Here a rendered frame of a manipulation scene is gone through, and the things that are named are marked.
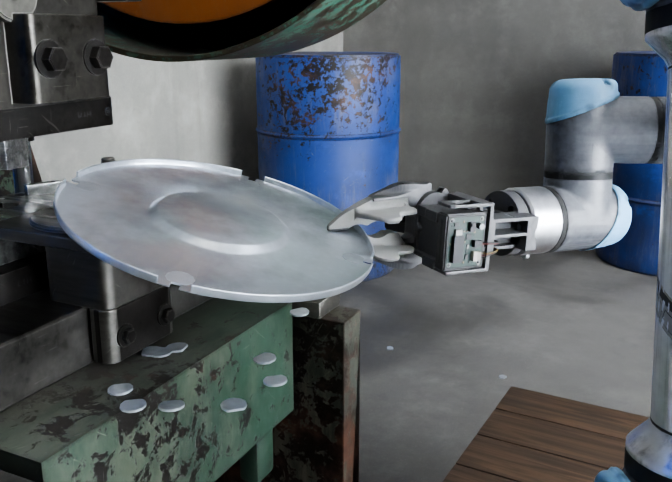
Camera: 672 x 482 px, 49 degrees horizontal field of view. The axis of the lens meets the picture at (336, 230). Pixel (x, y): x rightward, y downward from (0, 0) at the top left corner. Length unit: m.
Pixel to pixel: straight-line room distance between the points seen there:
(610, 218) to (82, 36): 0.59
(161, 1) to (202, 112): 2.00
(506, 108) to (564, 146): 3.11
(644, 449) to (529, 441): 0.69
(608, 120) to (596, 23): 3.02
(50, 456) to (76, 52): 0.37
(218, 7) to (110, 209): 0.46
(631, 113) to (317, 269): 0.41
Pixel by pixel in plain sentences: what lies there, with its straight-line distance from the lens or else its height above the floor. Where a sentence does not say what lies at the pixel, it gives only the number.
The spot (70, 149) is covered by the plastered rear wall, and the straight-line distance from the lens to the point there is 2.56.
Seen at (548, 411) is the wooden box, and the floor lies 0.35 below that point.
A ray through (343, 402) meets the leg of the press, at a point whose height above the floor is 0.51.
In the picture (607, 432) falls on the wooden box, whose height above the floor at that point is 0.35.
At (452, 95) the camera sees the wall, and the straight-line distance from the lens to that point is 4.03.
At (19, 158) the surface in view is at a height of 0.83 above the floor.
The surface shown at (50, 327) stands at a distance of 0.73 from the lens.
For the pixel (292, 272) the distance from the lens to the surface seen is 0.63.
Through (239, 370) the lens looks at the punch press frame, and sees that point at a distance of 0.83.
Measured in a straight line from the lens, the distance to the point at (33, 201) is 0.88.
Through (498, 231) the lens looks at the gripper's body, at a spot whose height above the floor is 0.76.
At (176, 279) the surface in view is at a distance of 0.58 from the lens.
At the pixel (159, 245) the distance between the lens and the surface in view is 0.63.
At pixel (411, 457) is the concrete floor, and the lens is 1.83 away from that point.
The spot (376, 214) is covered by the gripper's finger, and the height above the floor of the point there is 0.79.
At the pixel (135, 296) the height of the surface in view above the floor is 0.71.
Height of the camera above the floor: 0.96
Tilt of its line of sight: 15 degrees down
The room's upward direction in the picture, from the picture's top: straight up
